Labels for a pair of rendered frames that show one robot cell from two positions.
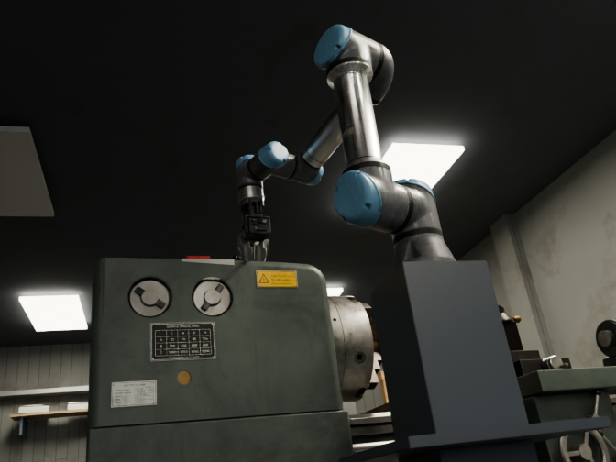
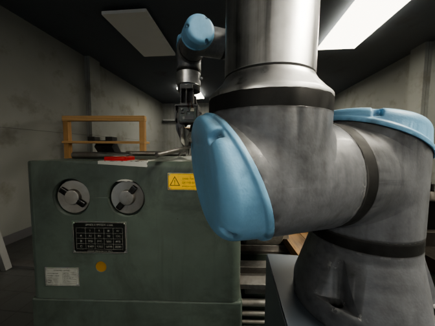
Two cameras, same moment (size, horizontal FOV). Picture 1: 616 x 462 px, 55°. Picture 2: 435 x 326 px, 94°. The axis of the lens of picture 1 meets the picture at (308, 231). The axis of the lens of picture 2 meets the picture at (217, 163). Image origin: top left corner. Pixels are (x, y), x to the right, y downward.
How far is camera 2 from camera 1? 1.17 m
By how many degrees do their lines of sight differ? 36
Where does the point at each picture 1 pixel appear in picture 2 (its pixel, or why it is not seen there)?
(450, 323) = not seen: outside the picture
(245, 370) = (151, 264)
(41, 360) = not seen: hidden behind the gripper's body
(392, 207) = (309, 222)
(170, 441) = (90, 312)
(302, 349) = (205, 249)
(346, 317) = not seen: hidden behind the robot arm
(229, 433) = (136, 311)
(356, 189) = (209, 176)
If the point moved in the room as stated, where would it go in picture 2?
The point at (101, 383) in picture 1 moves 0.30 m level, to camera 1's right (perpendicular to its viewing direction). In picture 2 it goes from (37, 267) to (115, 298)
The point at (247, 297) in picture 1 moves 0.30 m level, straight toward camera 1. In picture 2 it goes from (158, 199) to (26, 256)
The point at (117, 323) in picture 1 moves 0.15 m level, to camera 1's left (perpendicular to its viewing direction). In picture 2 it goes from (46, 220) to (17, 213)
